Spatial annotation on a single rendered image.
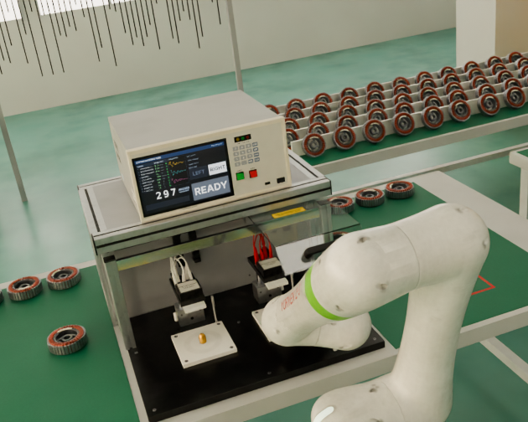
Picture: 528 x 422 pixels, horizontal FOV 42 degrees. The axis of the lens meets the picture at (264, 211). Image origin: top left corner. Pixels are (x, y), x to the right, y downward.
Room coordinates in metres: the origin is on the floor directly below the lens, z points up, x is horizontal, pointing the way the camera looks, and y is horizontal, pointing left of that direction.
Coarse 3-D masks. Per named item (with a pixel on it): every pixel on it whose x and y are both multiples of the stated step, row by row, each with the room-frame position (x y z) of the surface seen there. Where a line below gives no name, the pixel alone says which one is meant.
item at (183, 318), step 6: (174, 306) 1.73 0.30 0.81; (180, 306) 1.71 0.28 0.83; (180, 312) 1.69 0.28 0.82; (192, 312) 1.70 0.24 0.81; (198, 312) 1.70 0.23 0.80; (180, 318) 1.69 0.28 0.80; (186, 318) 1.69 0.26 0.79; (192, 318) 1.70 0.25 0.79; (198, 318) 1.70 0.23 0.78; (204, 318) 1.71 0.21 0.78; (180, 324) 1.69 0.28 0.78; (186, 324) 1.69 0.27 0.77
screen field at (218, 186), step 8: (224, 176) 1.75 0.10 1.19; (192, 184) 1.73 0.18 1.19; (200, 184) 1.73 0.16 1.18; (208, 184) 1.74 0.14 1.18; (216, 184) 1.75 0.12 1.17; (224, 184) 1.75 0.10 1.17; (200, 192) 1.73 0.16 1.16; (208, 192) 1.74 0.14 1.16; (216, 192) 1.74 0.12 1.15; (224, 192) 1.75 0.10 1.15
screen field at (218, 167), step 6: (222, 162) 1.75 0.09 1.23; (192, 168) 1.73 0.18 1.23; (198, 168) 1.73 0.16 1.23; (204, 168) 1.74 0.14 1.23; (210, 168) 1.74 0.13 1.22; (216, 168) 1.75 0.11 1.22; (222, 168) 1.75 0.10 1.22; (192, 174) 1.73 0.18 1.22; (198, 174) 1.73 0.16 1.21; (204, 174) 1.74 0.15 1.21; (210, 174) 1.74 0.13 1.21
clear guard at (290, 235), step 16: (288, 208) 1.76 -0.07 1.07; (320, 208) 1.74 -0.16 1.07; (336, 208) 1.72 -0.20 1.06; (256, 224) 1.69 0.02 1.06; (272, 224) 1.68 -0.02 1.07; (288, 224) 1.66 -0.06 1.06; (304, 224) 1.65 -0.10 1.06; (320, 224) 1.64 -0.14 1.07; (336, 224) 1.62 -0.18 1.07; (352, 224) 1.61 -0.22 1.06; (272, 240) 1.58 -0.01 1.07; (288, 240) 1.57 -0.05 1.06; (304, 240) 1.57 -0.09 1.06; (320, 240) 1.57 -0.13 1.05; (288, 256) 1.53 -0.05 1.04; (304, 256) 1.53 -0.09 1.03; (288, 272) 1.50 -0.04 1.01
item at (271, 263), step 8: (256, 264) 1.74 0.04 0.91; (264, 264) 1.72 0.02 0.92; (272, 264) 1.72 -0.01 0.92; (280, 264) 1.71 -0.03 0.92; (256, 272) 1.74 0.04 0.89; (264, 272) 1.69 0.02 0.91; (272, 272) 1.69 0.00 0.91; (280, 272) 1.70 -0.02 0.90; (264, 280) 1.69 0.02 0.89; (272, 280) 1.69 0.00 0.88; (280, 280) 1.69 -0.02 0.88; (272, 288) 1.67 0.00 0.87
